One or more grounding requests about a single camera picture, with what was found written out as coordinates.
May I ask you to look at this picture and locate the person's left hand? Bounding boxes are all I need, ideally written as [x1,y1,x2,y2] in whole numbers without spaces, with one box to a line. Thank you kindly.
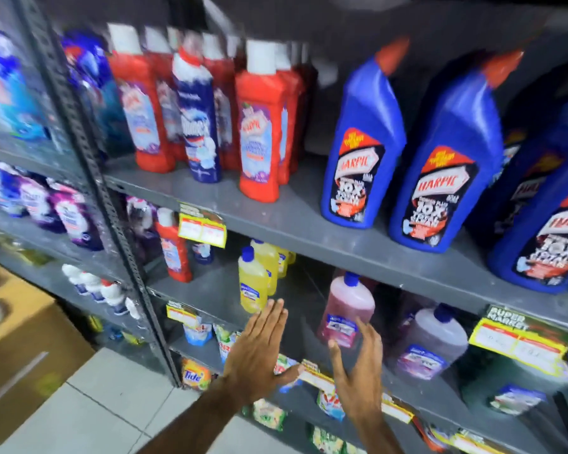
[222,299,305,407]

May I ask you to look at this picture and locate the person's right hand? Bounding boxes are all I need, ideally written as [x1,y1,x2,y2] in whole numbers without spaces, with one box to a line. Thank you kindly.
[328,318,384,426]

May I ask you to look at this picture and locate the person's left forearm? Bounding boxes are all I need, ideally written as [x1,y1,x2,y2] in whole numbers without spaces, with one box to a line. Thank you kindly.
[136,378,247,454]

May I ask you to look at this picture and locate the person's right forearm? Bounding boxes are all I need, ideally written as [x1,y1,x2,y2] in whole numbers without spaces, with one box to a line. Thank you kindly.
[355,413,404,454]

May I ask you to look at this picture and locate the yellow shelf price tag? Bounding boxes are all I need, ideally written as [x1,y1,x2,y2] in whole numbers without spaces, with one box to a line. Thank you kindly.
[297,359,337,394]
[381,392,415,424]
[468,305,568,378]
[178,203,228,249]
[166,301,203,330]

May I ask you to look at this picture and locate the pink liquid bottle blue cap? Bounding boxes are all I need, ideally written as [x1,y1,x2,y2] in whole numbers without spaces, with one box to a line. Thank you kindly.
[317,272,376,350]

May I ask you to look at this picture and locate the white red green detergent packet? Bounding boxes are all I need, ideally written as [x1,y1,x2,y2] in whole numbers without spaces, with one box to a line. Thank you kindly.
[212,324,241,365]

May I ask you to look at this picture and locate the orange detergent packet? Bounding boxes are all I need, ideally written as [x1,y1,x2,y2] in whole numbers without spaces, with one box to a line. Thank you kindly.
[180,358,213,391]

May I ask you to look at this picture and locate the pale lilac bottle blue cap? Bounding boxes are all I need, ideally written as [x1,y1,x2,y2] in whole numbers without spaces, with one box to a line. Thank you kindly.
[397,303,470,381]

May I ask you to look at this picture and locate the yellow liquid bottle blue cap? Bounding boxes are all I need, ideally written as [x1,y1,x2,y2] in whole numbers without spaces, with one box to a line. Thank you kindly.
[250,238,279,297]
[238,246,269,314]
[276,247,297,278]

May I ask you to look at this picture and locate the grey metal shelf rack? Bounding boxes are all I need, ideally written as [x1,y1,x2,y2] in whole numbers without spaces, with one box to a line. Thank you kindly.
[9,0,568,454]
[0,0,138,336]

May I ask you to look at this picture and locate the small blue white bottle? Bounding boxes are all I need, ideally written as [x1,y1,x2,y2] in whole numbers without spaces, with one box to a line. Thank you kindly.
[191,243,215,265]

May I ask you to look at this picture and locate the single small red bottle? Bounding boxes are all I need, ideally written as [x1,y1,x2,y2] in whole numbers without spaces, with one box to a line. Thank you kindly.
[156,208,193,283]

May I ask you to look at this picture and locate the clear green liquid bottle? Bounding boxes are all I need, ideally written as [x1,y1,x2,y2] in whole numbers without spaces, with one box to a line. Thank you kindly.
[458,357,568,417]

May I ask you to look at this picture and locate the blue toilet cleaner bottle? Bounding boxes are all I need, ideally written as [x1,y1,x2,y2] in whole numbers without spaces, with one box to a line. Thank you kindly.
[320,38,410,230]
[388,50,524,254]
[465,125,565,237]
[487,96,568,295]

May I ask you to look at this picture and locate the row of white bottles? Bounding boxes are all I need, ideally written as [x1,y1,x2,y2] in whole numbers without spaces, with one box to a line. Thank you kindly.
[61,264,142,321]

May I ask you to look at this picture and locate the dark purple bottle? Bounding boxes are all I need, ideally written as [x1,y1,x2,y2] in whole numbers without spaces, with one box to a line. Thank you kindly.
[125,195,163,266]

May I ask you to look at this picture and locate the group of red cleaner bottles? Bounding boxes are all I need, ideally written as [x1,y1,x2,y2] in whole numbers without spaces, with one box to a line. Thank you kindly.
[107,22,319,204]

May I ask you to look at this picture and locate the brown cardboard box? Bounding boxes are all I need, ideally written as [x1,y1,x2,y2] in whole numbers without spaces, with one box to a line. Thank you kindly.
[0,256,96,446]

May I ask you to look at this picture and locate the white blue bottle red cap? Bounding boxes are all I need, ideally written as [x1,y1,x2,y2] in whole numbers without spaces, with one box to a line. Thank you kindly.
[172,46,222,184]

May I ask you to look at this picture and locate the row of purple refill pouches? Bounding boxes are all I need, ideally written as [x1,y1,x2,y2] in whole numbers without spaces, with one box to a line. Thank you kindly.
[0,157,106,252]

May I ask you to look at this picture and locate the dark blue refill pouches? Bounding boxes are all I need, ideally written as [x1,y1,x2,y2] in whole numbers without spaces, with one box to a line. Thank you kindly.
[61,29,135,159]

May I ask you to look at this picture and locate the light blue refill pouches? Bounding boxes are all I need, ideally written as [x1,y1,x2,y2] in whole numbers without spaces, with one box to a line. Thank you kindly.
[0,27,50,143]

